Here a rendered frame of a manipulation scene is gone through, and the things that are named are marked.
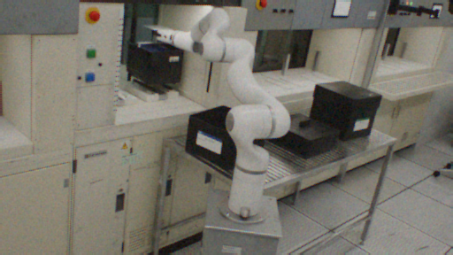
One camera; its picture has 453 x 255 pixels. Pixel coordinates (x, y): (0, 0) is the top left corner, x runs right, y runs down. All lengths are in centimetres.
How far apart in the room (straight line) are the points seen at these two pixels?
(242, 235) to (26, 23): 106
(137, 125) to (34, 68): 57
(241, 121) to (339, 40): 218
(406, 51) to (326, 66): 150
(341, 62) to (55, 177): 232
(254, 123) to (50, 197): 98
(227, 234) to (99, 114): 78
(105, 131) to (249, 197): 75
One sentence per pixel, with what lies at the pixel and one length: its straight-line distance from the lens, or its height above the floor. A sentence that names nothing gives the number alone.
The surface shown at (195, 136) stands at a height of 85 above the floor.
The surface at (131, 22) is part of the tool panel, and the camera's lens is 308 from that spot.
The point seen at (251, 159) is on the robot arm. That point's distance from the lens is 166.
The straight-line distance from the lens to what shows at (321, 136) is 243.
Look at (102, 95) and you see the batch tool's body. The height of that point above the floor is 102.
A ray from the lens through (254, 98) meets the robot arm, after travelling 172.
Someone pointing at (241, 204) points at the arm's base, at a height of 82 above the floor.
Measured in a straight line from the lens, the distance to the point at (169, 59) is 248.
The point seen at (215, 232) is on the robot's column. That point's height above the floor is 73.
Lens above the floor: 169
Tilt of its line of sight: 21 degrees down
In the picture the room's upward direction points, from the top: 9 degrees clockwise
